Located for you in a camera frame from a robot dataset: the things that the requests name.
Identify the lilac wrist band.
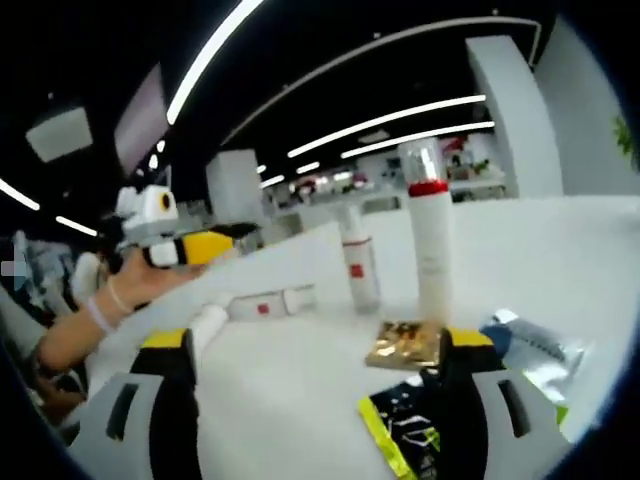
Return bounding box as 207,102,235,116
87,296,117,334

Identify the red ringed white skincare bottle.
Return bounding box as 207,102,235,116
397,139,455,321

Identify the clear capped white skincare bottle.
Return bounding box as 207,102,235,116
339,204,382,315

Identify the white office counter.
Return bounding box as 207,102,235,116
269,172,507,224

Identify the long ceiling light strip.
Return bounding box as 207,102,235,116
166,0,267,126

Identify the ceiling air conditioner panel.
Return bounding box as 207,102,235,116
25,107,95,164

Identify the person's left hand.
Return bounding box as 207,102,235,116
106,244,202,315

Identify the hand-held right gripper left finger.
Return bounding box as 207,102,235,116
66,328,202,480

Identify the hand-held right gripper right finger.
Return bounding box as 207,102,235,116
433,327,572,480

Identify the gold foil skincare packet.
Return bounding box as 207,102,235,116
364,319,445,372

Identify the white skincare tube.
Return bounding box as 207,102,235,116
192,292,232,354

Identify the hanging ceiling screen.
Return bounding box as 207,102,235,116
113,62,169,166

